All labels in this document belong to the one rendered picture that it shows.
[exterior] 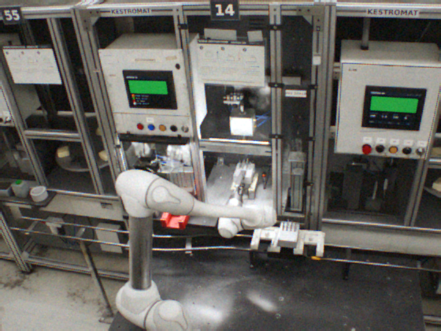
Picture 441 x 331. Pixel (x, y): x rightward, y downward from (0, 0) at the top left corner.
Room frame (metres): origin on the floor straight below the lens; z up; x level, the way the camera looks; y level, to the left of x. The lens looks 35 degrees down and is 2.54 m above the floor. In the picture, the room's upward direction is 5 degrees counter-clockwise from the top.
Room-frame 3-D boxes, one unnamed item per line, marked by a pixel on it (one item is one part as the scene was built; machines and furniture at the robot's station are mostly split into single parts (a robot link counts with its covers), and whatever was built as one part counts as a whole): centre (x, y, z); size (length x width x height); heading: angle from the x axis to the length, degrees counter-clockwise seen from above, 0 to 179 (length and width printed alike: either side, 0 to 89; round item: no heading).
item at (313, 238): (1.63, -0.30, 0.84); 0.36 x 0.14 x 0.10; 73
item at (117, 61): (2.07, 0.30, 1.60); 0.42 x 0.29 x 0.46; 73
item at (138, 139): (1.93, 0.34, 1.37); 0.36 x 0.04 x 0.04; 73
